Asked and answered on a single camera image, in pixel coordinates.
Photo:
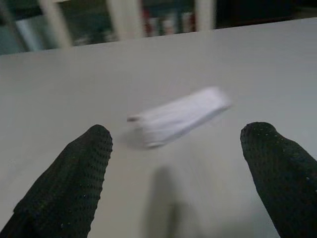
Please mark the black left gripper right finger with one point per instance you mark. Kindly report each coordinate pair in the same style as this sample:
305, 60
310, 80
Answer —
284, 183

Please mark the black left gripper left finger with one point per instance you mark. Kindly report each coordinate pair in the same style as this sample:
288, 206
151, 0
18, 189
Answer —
67, 188

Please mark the white paper packet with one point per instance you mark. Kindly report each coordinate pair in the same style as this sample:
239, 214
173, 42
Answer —
183, 116

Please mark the white glass door cabinet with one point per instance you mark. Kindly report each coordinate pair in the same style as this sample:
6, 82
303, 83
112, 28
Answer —
126, 19

